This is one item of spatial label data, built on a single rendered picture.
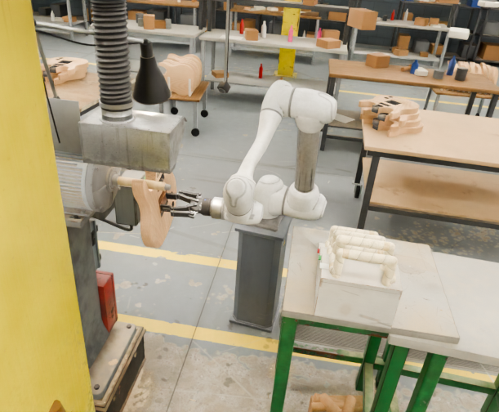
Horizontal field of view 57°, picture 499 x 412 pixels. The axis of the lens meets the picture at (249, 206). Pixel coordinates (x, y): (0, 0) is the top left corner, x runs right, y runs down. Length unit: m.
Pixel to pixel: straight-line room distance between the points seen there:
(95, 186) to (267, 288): 1.34
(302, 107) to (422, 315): 0.97
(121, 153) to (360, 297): 0.93
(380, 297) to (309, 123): 0.84
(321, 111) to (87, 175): 0.99
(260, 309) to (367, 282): 1.31
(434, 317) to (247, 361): 1.26
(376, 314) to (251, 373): 1.18
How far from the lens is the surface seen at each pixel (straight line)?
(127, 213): 2.09
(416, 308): 1.84
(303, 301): 1.73
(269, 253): 2.55
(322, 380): 2.73
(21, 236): 0.69
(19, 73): 0.65
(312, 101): 2.03
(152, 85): 1.64
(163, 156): 1.50
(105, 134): 1.55
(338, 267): 1.56
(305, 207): 2.38
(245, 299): 2.80
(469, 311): 1.98
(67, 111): 1.68
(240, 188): 1.65
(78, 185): 1.74
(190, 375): 2.67
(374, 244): 1.61
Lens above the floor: 2.06
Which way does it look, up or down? 30 degrees down
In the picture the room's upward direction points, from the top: 4 degrees clockwise
